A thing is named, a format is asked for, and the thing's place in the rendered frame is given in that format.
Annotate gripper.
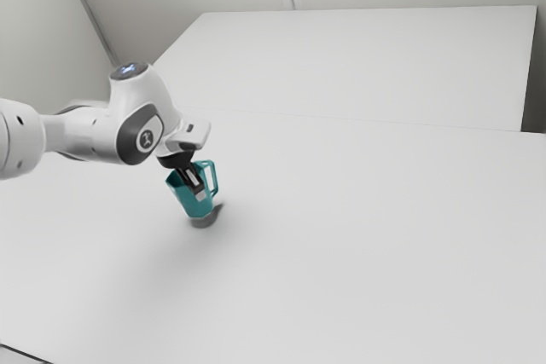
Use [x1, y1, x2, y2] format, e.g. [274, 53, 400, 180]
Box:
[156, 146, 208, 204]

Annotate teal faceted mug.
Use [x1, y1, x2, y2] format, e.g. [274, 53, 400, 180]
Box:
[165, 159, 221, 217]

